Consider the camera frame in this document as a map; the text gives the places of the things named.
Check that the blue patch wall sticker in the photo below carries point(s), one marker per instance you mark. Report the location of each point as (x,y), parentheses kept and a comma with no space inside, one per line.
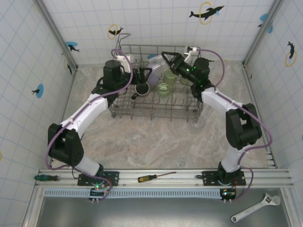
(264,17)

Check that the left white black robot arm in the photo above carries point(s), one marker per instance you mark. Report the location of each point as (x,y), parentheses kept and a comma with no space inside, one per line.
(90,111)

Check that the wide clear glass cup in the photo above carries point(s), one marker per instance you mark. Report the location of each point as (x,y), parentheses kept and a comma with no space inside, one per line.
(155,62)

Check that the tall green plastic cup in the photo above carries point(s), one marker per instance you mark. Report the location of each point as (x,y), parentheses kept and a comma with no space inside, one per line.
(164,89)

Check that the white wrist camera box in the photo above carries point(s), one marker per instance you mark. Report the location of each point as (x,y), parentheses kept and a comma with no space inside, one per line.
(126,62)
(190,55)

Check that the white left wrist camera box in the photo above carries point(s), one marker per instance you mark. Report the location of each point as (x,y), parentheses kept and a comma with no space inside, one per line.
(126,62)

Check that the yellow black screwdriver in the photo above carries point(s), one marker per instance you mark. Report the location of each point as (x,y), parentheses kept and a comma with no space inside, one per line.
(144,179)

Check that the shark on blue oval sticker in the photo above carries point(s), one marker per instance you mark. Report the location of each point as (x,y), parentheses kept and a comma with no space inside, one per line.
(71,46)

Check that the aluminium frame post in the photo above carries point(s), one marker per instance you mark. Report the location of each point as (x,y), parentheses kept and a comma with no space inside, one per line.
(56,33)
(262,33)

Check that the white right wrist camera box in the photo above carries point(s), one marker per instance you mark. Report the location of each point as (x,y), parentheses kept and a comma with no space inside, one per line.
(190,55)

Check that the black fish blue oval sticker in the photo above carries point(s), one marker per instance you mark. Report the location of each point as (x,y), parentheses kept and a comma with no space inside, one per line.
(39,91)

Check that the silver adjustable wrench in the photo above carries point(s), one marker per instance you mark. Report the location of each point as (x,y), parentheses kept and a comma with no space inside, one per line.
(251,209)

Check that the black mug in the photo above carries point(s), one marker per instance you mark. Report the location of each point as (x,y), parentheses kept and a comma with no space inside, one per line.
(142,88)

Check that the aluminium mounting rail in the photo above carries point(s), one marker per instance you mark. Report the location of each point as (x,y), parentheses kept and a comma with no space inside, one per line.
(165,182)

